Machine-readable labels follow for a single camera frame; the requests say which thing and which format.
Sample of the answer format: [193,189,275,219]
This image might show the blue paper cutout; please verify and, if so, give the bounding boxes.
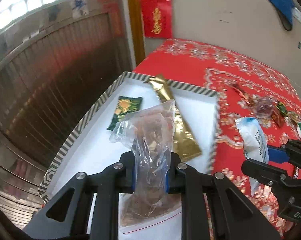
[72,0,88,17]

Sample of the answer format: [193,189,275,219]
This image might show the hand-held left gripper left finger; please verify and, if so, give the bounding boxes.
[23,152,137,240]

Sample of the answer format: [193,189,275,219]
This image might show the small brown-red snack packet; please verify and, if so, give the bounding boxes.
[231,83,252,105]

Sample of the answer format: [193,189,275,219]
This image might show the red wall envelope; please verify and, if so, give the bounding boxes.
[140,0,173,39]

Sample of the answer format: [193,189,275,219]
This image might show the red door couplet strip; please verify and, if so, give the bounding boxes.
[104,0,123,37]

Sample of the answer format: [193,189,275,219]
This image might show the green cracker packet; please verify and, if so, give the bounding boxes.
[106,96,143,131]

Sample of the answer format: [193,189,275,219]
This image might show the long gold foil packet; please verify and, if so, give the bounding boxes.
[148,74,202,163]

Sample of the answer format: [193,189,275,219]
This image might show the blue and white snack packet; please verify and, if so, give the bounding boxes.
[235,117,270,197]

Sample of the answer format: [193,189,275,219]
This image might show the wooden door frame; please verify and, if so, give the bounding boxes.
[125,0,146,67]

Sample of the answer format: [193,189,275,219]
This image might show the clear bag of brown nuts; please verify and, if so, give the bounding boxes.
[108,99,182,234]

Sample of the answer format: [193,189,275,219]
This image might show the red floral tablecloth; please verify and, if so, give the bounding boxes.
[132,38,301,238]

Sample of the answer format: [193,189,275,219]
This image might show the dark red gold-print packet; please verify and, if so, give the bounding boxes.
[270,111,286,129]

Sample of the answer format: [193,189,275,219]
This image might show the blue hanging object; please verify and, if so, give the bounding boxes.
[268,0,296,31]

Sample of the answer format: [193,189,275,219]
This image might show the clear bag of red dates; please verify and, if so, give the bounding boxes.
[253,96,276,119]

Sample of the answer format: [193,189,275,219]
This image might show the metal slatted door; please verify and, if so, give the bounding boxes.
[0,12,136,230]

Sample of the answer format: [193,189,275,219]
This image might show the striped cardboard box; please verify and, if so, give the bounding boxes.
[38,71,221,240]

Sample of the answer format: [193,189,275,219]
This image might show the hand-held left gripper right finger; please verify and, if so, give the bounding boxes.
[166,152,281,240]

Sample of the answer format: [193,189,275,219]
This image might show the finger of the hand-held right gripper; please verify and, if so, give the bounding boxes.
[268,139,301,171]
[241,159,289,186]

